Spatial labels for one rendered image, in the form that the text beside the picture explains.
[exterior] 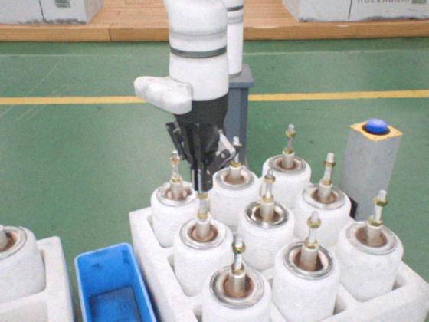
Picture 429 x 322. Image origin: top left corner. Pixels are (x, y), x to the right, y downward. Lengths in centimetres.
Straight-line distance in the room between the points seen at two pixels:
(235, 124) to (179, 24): 71
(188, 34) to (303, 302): 40
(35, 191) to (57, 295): 62
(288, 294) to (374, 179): 37
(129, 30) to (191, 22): 211
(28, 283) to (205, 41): 47
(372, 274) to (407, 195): 63
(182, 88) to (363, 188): 52
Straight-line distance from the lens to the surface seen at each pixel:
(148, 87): 51
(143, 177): 128
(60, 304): 72
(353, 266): 70
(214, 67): 51
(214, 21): 49
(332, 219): 76
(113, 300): 93
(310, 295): 63
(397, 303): 73
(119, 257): 89
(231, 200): 78
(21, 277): 73
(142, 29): 259
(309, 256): 63
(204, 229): 66
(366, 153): 88
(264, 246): 71
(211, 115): 53
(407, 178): 138
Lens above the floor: 70
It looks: 32 degrees down
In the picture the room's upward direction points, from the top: straight up
